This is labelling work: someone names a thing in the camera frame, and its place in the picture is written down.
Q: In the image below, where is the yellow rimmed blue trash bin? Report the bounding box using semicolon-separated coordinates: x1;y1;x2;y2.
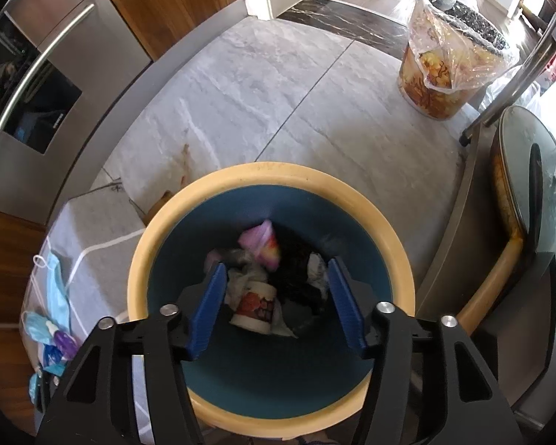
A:
127;161;415;439

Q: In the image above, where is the blue plastic wrapper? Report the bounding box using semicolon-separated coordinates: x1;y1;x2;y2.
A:
30;345;68;404

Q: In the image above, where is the wooden cabinet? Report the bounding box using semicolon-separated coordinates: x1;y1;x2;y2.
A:
86;0;246;61

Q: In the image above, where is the wooden side panel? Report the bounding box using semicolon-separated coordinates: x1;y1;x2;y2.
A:
0;208;47;422

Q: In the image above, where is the white plastic bag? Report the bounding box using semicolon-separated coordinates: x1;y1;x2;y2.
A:
484;67;545;121

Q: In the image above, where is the black plastic bag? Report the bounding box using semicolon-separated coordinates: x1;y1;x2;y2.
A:
269;227;330;316

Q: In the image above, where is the purple wrapper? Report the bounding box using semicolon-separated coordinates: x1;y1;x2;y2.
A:
46;329;77;360

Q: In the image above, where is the grey rug with white lines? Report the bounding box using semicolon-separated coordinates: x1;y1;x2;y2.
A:
21;190;168;432

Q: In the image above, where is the crumpled white tissue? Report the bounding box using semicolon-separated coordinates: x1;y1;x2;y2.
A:
206;248;269;307
306;253;330;295

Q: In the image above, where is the pan with wooden handle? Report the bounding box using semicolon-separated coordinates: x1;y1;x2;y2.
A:
456;134;529;334

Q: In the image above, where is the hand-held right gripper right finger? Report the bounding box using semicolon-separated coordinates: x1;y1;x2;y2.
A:
327;258;524;445

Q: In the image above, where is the white printed cup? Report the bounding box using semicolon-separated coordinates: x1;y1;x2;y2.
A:
229;283;279;334

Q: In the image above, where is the light blue face mask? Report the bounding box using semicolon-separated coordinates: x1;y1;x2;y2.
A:
33;253;75;330

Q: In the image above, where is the pink snack packet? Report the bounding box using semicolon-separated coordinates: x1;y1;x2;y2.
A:
238;220;282;272

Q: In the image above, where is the stainless steel oven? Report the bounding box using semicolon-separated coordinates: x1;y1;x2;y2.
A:
0;0;153;225

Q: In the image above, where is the orange patterned waste bin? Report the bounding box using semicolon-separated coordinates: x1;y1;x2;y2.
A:
397;0;510;121

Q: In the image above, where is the chrome metal bar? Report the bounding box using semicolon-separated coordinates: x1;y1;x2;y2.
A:
461;11;556;146

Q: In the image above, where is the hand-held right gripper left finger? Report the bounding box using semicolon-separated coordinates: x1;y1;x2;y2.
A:
36;263;227;445

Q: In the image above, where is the clear plastic bin liner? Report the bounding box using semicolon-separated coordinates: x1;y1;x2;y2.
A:
408;0;520;91

